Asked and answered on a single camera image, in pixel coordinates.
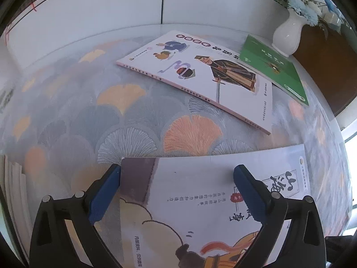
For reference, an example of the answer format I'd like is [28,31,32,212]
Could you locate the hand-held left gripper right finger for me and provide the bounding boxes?
[233,164,327,268]

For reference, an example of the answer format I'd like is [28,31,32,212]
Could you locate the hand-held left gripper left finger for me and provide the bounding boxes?
[29,163,121,268]

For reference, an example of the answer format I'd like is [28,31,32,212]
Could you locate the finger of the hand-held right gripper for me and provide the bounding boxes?
[325,234,355,265]

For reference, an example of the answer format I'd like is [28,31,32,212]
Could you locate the white book orange robed figure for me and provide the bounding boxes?
[119,143,313,268]

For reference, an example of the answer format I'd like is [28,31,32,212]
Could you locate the stack of sorted books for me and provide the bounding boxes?
[0,84,32,257]

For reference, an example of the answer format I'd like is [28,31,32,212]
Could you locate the white book with swordsman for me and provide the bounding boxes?
[116,30,273,136]

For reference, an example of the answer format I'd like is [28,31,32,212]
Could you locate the dark green softcover book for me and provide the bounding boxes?
[238,34,310,107]

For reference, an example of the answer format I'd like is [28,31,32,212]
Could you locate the brown wooden cabinet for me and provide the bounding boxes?
[289,23,357,118]

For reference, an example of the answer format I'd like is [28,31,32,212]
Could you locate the white ceramic vase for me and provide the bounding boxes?
[272,6,308,58]

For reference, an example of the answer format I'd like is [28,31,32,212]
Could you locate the blue and white artificial flowers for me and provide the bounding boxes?
[275,0,353,32]

